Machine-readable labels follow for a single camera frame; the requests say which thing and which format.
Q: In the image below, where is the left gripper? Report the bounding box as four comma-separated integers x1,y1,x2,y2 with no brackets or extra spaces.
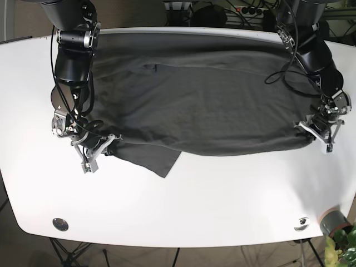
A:
295,97,352,153

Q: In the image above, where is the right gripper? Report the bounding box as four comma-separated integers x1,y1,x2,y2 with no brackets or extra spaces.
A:
52,110,118,173

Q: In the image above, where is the dark grey T-shirt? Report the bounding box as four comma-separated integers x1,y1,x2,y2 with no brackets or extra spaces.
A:
89,33,317,177

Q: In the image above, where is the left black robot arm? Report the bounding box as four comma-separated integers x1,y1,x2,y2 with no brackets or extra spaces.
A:
264,1,352,153

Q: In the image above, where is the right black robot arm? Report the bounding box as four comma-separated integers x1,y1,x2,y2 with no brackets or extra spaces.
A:
41,1,118,173

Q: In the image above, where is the grey plant pot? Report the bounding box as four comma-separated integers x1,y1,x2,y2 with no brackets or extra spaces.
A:
318,206,353,238

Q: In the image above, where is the right metal table grommet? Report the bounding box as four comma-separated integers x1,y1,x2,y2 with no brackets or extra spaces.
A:
294,217,310,232

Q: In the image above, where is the metal table grommet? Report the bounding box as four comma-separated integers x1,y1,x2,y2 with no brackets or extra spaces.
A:
52,218,69,231
294,217,310,232

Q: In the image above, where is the left metal table grommet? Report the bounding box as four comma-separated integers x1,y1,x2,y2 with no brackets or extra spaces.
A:
52,218,69,231

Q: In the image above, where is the green plant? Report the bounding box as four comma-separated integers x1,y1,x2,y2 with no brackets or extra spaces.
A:
324,224,355,267

